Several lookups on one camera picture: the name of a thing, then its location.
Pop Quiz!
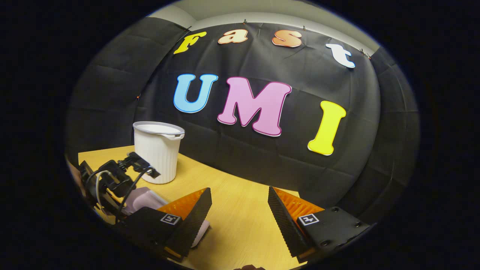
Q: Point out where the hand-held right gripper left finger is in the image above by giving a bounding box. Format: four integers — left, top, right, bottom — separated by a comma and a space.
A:
120, 187, 212, 262

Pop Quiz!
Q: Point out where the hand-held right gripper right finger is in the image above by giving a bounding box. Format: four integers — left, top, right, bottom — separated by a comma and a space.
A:
268, 186, 372, 263

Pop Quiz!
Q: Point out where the pale pink dustpan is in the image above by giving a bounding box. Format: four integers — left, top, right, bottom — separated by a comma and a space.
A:
122, 187, 210, 248

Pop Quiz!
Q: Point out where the white ribbed garbage bin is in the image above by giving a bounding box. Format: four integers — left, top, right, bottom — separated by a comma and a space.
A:
133, 121, 185, 185

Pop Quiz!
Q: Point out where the wooden desktop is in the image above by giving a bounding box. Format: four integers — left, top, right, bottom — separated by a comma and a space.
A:
78, 145, 302, 270

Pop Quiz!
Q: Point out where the black quilted partition panel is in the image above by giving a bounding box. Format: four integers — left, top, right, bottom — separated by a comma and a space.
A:
349, 47, 420, 225
66, 17, 188, 165

